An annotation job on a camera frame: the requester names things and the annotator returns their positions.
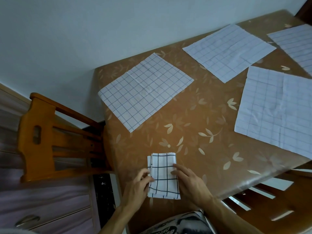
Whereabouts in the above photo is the person's left hand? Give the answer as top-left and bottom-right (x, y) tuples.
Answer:
(121, 168), (155, 211)

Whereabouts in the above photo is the person's right hand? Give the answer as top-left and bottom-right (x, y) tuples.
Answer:
(171, 164), (215, 206)

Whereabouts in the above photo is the black-grid white cloth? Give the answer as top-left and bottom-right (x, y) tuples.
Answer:
(147, 153), (181, 200)

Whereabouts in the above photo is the person's left forearm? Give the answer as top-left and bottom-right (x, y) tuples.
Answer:
(97, 205), (133, 234)

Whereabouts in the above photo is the person's right forearm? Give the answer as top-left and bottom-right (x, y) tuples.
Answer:
(203, 195), (265, 234)

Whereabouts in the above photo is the black speckled chair seat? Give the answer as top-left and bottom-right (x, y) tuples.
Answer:
(92, 173), (117, 229)

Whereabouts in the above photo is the brown floral table cover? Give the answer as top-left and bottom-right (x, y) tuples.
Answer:
(94, 10), (312, 234)

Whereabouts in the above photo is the person's printed clothing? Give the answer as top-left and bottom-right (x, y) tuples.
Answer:
(138, 210), (217, 234)

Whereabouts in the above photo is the white blue-grid cloth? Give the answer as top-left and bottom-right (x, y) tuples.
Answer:
(182, 24), (277, 84)
(234, 66), (312, 160)
(98, 53), (195, 133)
(267, 24), (312, 77)

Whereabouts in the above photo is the wooden drawer cabinet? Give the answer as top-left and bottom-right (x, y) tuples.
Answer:
(0, 83), (100, 234)

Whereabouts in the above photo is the brown wooden chair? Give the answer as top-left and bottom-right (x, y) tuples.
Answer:
(221, 166), (312, 234)

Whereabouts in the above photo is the orange wooden chair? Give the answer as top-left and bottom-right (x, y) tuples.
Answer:
(18, 92), (115, 183)

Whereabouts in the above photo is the dark wooden chair back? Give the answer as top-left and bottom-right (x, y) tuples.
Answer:
(294, 0), (312, 23)

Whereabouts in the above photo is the metal drawer handle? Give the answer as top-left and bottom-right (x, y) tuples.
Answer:
(15, 215), (41, 228)

